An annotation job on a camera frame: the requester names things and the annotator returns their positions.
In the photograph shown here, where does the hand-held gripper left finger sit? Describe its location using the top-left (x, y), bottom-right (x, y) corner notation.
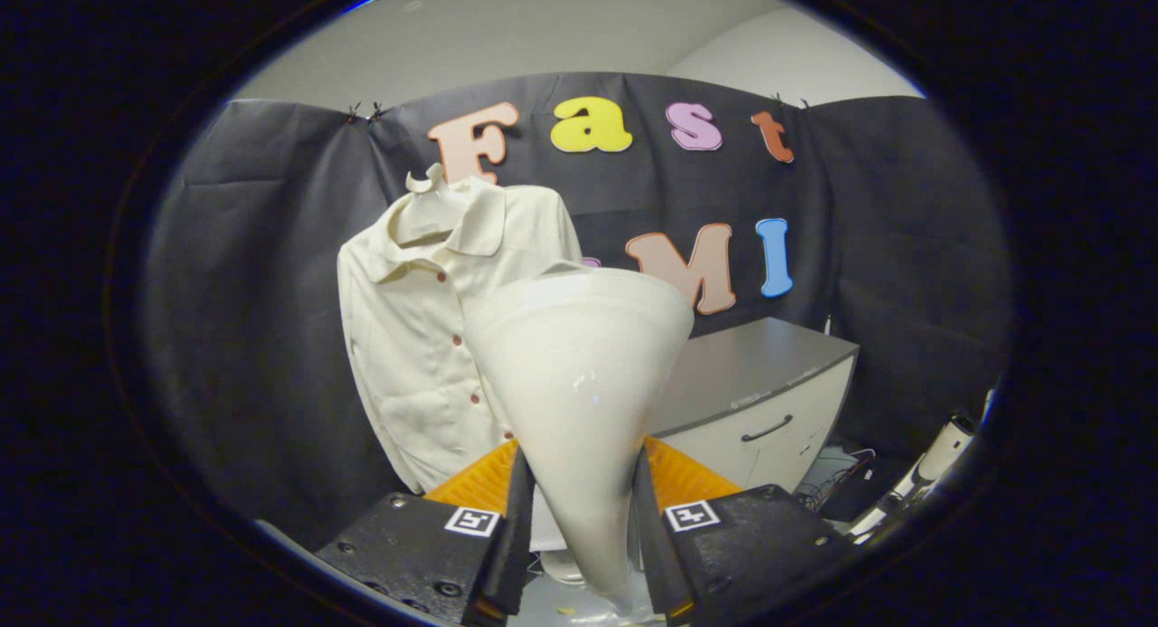
top-left (315, 439), bottom-right (536, 626)

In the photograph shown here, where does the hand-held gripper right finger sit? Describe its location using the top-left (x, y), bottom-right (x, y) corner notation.
top-left (633, 435), bottom-right (853, 621)

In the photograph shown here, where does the cream button-up shirt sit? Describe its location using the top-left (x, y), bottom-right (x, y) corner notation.
top-left (337, 176), bottom-right (584, 494)

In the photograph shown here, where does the grey top white cabinet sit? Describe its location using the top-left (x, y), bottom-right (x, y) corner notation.
top-left (529, 317), bottom-right (860, 556)

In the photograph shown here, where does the white cylindrical device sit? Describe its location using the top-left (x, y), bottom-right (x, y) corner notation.
top-left (850, 410), bottom-right (982, 542)

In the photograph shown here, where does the tangle of cables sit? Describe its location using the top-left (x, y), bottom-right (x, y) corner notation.
top-left (794, 444), bottom-right (880, 515)

